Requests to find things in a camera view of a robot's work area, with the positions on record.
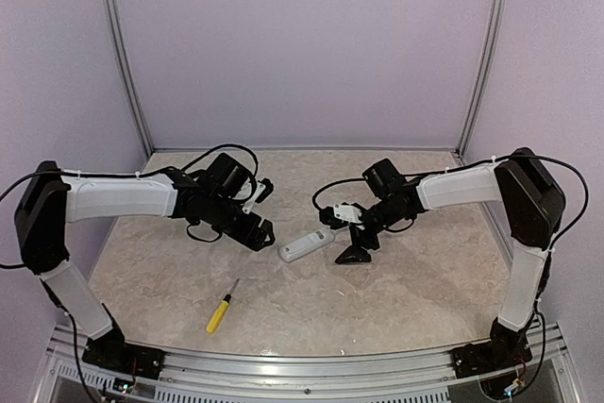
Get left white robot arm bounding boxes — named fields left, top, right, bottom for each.
left=14, top=154, right=275, bottom=370

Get left aluminium corner post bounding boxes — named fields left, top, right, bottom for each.
left=103, top=0, right=154, bottom=158

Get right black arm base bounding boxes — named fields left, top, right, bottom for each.
left=450, top=318, right=533, bottom=378

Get yellow handled screwdriver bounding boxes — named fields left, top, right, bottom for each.
left=206, top=278, right=240, bottom=334

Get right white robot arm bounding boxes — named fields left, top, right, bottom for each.
left=320, top=147, right=566, bottom=369

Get aluminium corner post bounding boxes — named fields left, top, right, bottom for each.
left=456, top=0, right=506, bottom=157
left=103, top=0, right=154, bottom=158

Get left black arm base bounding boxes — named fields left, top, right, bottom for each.
left=82, top=305, right=166, bottom=380

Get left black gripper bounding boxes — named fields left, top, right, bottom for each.
left=205, top=194, right=276, bottom=252

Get right aluminium corner post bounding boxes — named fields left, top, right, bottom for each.
left=456, top=0, right=506, bottom=157

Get front aluminium rail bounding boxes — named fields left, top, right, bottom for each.
left=32, top=323, right=583, bottom=402

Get white remote control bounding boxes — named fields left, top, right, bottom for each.
left=278, top=228, right=335, bottom=263

